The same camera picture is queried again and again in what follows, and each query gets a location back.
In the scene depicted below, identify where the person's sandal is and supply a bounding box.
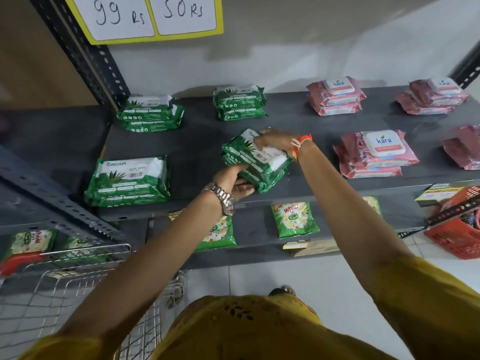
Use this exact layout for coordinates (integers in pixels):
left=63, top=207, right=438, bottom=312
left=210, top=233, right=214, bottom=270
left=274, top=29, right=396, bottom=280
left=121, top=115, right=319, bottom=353
left=268, top=285, right=298, bottom=297

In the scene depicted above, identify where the white handwritten paper label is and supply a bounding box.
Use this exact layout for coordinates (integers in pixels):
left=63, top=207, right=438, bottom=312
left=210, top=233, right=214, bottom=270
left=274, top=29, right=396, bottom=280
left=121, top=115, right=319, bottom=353
left=148, top=0, right=218, bottom=36
left=70, top=0, right=156, bottom=42

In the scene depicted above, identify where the red plastic basket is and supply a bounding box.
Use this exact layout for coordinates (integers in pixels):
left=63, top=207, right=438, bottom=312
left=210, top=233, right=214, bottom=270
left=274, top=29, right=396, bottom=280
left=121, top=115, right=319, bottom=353
left=424, top=185, right=480, bottom=261

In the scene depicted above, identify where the gray metal shelf board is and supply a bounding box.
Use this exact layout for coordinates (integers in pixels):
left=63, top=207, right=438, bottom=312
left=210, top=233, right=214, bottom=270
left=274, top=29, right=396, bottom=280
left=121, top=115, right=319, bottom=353
left=97, top=85, right=480, bottom=223
left=149, top=185, right=429, bottom=270

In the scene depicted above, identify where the person's left hand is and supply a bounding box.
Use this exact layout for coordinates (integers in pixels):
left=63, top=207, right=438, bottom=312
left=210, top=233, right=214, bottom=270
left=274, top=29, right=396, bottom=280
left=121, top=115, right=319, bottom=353
left=212, top=163, right=256, bottom=201

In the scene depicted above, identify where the green detergent powder packet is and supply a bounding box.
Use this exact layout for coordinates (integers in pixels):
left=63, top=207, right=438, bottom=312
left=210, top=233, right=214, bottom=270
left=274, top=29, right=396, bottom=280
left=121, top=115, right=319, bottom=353
left=271, top=201, right=321, bottom=240
left=168, top=210, right=238, bottom=252
left=361, top=196, right=383, bottom=219
left=8, top=230, right=58, bottom=260
left=59, top=236, right=110, bottom=264

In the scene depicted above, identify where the yellow bordered price sign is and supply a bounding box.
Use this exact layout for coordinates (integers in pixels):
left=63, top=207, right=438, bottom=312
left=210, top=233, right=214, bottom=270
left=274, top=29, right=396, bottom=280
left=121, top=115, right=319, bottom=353
left=62, top=0, right=224, bottom=46

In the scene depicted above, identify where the green wet wipes packet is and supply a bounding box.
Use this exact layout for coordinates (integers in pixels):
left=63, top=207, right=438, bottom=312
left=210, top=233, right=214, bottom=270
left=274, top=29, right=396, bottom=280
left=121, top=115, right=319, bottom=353
left=221, top=146, right=294, bottom=195
left=213, top=84, right=267, bottom=111
left=85, top=157, right=172, bottom=199
left=217, top=106, right=268, bottom=122
left=117, top=108, right=185, bottom=133
left=119, top=94, right=183, bottom=117
left=224, top=129, right=290, bottom=174
left=84, top=191, right=172, bottom=208

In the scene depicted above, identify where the brown cardboard piece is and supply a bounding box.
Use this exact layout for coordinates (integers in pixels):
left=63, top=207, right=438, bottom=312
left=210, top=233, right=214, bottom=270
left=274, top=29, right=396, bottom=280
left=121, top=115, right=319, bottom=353
left=290, top=239, right=340, bottom=258

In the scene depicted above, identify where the silver metal wristwatch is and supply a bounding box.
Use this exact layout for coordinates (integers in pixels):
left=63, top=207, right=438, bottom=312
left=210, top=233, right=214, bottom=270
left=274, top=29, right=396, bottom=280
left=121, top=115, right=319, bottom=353
left=201, top=182, right=236, bottom=217

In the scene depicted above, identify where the person's right forearm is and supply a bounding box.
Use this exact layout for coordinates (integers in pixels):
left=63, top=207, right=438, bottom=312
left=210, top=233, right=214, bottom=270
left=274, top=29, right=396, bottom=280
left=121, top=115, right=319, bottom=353
left=296, top=140, right=414, bottom=297

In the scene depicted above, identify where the yellow embroidered garment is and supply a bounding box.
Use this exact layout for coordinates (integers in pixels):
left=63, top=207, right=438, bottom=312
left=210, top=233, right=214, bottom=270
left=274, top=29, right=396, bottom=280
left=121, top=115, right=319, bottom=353
left=18, top=254, right=480, bottom=360

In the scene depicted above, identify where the gray metal side shelf rack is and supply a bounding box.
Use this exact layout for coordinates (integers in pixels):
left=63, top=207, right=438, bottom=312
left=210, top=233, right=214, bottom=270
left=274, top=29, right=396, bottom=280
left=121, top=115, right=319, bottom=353
left=0, top=105, right=126, bottom=255

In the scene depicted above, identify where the person's right hand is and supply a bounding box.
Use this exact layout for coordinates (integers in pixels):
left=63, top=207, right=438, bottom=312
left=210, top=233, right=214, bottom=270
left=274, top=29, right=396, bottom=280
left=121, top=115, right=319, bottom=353
left=253, top=128, right=301, bottom=160

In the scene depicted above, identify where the gray slotted shelf post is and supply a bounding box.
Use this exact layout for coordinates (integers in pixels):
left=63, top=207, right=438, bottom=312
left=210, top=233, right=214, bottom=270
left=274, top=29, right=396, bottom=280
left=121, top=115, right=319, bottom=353
left=27, top=0, right=131, bottom=111
left=448, top=40, right=480, bottom=90

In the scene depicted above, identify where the person's left forearm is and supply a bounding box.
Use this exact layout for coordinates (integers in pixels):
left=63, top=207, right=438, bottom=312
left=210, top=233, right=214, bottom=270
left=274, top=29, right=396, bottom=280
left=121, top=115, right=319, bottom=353
left=56, top=194, right=226, bottom=345

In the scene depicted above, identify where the orange thread wristband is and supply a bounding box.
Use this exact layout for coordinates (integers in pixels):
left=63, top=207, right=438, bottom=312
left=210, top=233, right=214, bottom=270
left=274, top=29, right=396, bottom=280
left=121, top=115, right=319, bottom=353
left=290, top=134, right=313, bottom=162

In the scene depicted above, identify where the yellow and white carton box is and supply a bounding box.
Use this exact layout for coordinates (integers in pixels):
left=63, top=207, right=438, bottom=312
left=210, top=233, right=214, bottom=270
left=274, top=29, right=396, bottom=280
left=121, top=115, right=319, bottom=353
left=414, top=180, right=475, bottom=207

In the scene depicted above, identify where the silver wire shopping cart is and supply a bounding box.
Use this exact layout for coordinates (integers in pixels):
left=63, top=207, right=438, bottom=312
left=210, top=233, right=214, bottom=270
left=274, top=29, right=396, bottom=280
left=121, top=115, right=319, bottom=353
left=0, top=243, right=185, bottom=360

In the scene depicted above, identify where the pink wet wipes packet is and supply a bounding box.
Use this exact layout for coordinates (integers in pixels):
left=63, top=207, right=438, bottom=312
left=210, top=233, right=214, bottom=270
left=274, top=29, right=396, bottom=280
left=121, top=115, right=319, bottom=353
left=333, top=145, right=403, bottom=180
left=340, top=130, right=420, bottom=170
left=306, top=76, right=367, bottom=107
left=442, top=125, right=480, bottom=171
left=310, top=99, right=363, bottom=117
left=395, top=91, right=455, bottom=116
left=409, top=77, right=470, bottom=107

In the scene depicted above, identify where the black slotted angle bar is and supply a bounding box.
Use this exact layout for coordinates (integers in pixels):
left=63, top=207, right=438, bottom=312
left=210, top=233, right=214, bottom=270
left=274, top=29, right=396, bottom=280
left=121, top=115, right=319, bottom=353
left=425, top=194, right=480, bottom=228

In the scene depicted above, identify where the red cart handle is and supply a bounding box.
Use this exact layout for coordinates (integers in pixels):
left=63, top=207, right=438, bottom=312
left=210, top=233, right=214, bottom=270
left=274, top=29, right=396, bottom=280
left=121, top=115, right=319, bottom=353
left=0, top=252, right=48, bottom=278

